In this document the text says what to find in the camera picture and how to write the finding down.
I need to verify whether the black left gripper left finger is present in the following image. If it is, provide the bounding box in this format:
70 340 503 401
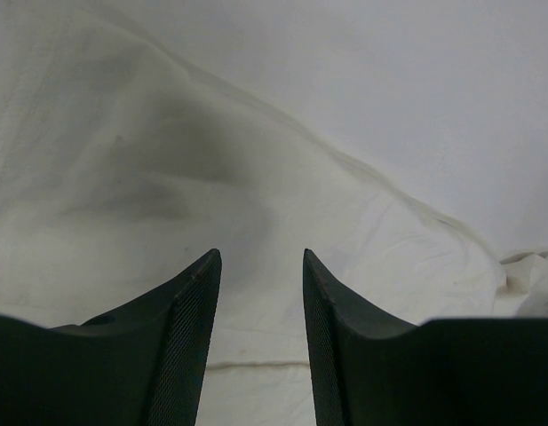
0 249 221 425

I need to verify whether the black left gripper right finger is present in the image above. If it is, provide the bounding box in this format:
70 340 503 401
303 250 548 425

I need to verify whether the white t-shirt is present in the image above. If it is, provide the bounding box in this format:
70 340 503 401
0 1 548 425

